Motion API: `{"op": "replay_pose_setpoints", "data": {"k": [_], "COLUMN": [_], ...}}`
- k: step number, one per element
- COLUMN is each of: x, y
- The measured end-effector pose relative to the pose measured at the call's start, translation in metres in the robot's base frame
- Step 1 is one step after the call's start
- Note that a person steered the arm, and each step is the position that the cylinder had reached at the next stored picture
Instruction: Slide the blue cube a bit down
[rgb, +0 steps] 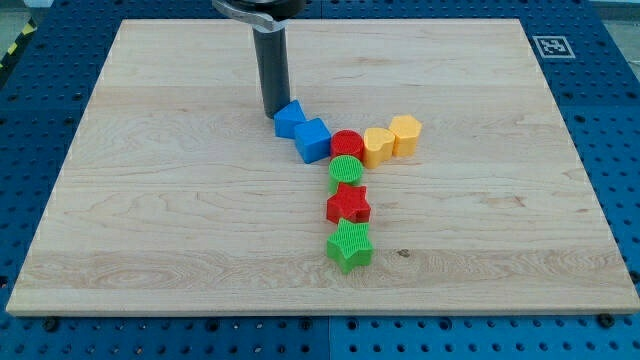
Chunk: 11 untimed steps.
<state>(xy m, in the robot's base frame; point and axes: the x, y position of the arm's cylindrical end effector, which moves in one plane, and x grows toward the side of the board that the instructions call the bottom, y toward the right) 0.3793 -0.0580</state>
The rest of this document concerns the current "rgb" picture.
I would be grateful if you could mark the blue cube block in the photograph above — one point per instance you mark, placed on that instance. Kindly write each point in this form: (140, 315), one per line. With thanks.
(312, 140)

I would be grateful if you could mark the silver black robot arm flange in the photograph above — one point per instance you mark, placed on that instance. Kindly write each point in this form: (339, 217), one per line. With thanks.
(263, 15)

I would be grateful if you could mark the green cylinder block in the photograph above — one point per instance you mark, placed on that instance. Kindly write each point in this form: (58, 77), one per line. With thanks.
(344, 169)

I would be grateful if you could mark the red star block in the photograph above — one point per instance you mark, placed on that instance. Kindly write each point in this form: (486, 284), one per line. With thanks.
(350, 203)

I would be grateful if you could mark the red cylinder block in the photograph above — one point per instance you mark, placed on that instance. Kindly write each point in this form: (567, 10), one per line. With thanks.
(347, 142)

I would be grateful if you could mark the yellow heart block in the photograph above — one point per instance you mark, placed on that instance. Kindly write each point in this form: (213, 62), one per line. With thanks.
(378, 146)

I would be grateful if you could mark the blue triangular block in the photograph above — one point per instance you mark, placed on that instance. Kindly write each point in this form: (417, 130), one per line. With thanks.
(287, 119)

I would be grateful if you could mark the green star block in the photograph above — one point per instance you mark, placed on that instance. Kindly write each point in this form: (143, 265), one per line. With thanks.
(349, 246)

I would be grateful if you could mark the yellow pentagon block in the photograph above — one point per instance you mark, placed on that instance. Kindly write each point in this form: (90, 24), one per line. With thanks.
(407, 130)

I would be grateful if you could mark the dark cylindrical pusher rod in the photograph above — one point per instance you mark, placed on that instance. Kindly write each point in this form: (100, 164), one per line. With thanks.
(272, 62)

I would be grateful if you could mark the light wooden board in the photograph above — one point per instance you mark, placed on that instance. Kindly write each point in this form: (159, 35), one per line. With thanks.
(177, 199)

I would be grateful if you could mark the white fiducial marker tag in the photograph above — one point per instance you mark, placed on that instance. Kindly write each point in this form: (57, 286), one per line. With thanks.
(553, 47)

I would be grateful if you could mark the black bolt front left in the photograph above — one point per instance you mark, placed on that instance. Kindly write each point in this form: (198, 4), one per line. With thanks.
(50, 324)

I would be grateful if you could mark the black bolt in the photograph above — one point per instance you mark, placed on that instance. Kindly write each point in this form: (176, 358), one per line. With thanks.
(50, 324)
(605, 320)

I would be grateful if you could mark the black bolt front right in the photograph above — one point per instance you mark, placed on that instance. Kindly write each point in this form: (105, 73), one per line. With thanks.
(605, 320)

